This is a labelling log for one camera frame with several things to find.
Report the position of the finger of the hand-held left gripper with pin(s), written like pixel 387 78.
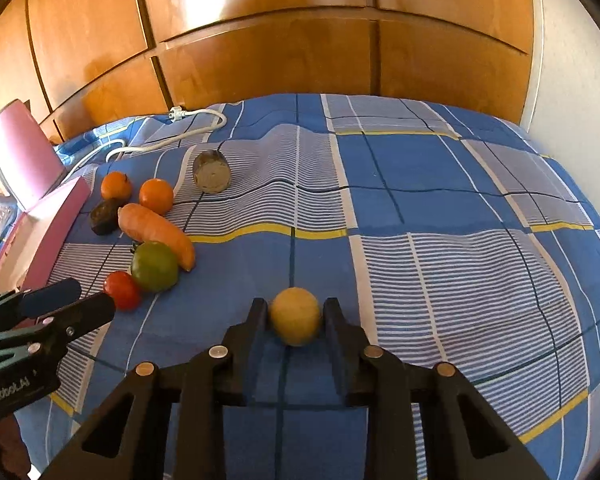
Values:
pixel 85 315
pixel 50 297

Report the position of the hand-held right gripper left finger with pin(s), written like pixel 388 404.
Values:
pixel 252 340

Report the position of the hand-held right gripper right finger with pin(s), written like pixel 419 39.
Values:
pixel 336 340

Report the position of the red tomato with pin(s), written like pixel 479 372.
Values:
pixel 122 290

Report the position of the yellow lemon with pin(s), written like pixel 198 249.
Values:
pixel 296 316

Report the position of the pink cardboard box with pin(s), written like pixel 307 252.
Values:
pixel 55 230

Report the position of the green tomato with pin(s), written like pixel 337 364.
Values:
pixel 155 266

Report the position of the dark avocado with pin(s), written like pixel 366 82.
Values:
pixel 105 216

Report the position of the orange carrot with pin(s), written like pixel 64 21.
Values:
pixel 155 232

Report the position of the smooth orange tangerine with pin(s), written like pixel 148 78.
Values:
pixel 156 196

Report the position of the orange tangerine with stem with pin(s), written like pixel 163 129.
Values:
pixel 116 186

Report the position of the pink electric kettle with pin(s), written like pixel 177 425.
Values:
pixel 22 155

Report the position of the blue plaid blanket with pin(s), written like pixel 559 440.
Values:
pixel 405 200

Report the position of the metal tin can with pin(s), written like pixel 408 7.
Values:
pixel 211 171

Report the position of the wooden wardrobe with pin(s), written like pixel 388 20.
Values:
pixel 280 50

